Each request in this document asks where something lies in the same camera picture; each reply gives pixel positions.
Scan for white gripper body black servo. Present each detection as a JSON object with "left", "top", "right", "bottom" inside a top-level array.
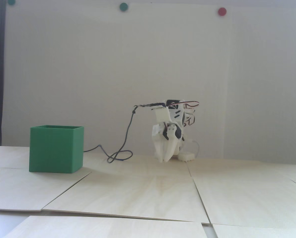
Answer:
[{"left": 152, "top": 121, "right": 185, "bottom": 142}]

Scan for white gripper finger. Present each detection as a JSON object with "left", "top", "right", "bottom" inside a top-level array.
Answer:
[
  {"left": 165, "top": 124, "right": 178, "bottom": 162},
  {"left": 153, "top": 139, "right": 166, "bottom": 163}
]

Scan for green box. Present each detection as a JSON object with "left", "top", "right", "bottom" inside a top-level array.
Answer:
[{"left": 29, "top": 125, "right": 85, "bottom": 174}]

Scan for light plywood sheet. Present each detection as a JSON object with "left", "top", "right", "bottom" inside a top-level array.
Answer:
[
  {"left": 83, "top": 152, "right": 193, "bottom": 178},
  {"left": 42, "top": 172, "right": 211, "bottom": 223},
  {"left": 3, "top": 215, "right": 208, "bottom": 238},
  {"left": 187, "top": 159, "right": 296, "bottom": 228},
  {"left": 0, "top": 146, "right": 92, "bottom": 212},
  {"left": 212, "top": 223, "right": 296, "bottom": 238}
]

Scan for white backdrop sheet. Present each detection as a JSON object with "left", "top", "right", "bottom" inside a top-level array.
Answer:
[{"left": 3, "top": 2, "right": 232, "bottom": 159}]

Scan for wrist camera on white mount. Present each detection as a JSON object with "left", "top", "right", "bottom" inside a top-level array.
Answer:
[{"left": 150, "top": 105, "right": 171, "bottom": 122}]

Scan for white base cable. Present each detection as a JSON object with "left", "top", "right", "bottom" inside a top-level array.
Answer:
[{"left": 188, "top": 140, "right": 200, "bottom": 158}]

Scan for black camera cable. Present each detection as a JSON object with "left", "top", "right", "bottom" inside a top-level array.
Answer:
[{"left": 83, "top": 104, "right": 164, "bottom": 163}]

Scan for red black servo wires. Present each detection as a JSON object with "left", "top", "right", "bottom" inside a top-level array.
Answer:
[{"left": 170, "top": 100, "right": 201, "bottom": 127}]

